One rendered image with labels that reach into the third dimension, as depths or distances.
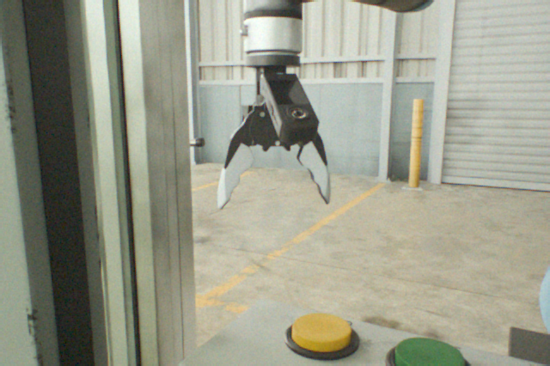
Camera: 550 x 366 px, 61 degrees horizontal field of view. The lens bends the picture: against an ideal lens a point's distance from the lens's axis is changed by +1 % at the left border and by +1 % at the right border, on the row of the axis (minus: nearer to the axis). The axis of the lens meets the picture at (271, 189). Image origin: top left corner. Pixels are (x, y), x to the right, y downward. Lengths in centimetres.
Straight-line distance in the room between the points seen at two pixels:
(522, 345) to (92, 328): 56
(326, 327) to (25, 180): 21
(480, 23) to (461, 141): 129
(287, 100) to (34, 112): 38
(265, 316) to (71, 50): 23
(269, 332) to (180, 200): 11
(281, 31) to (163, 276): 36
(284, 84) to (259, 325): 33
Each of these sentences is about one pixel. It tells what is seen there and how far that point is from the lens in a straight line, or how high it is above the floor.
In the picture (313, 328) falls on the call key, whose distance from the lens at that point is 33.
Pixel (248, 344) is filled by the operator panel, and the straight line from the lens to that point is 33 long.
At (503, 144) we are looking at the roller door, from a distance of 585.
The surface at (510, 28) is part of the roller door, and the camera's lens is 586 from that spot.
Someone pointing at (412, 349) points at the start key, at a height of 91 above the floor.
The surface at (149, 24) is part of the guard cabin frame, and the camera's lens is 31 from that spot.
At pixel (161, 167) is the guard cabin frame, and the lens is 31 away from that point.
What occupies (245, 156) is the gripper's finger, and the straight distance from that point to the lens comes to 60.
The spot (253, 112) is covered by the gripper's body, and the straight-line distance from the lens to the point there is 59.
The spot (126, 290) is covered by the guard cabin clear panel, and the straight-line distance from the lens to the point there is 33.
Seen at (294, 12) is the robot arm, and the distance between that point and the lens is 61.
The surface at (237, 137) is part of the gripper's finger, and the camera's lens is 59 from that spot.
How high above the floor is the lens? 106
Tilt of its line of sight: 12 degrees down
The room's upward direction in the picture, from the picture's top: straight up
